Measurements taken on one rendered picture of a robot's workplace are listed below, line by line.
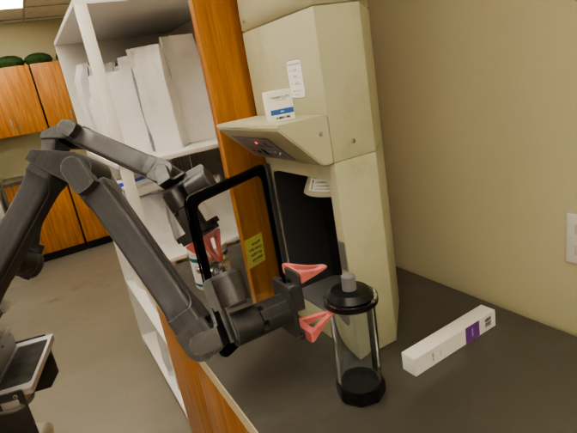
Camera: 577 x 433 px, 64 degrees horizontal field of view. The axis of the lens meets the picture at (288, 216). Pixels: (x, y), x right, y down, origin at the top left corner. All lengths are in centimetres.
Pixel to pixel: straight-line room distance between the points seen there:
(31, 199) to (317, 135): 55
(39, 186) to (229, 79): 55
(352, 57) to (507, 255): 64
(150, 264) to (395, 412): 55
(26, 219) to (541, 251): 110
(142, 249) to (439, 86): 85
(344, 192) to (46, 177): 57
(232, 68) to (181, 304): 66
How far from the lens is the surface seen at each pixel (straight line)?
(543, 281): 126
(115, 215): 87
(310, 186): 109
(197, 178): 110
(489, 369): 111
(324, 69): 93
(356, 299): 89
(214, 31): 124
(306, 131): 91
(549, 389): 108
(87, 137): 139
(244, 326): 79
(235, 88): 124
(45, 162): 94
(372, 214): 103
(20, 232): 97
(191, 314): 81
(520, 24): 115
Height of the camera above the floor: 160
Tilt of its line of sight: 17 degrees down
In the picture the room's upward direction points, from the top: 10 degrees counter-clockwise
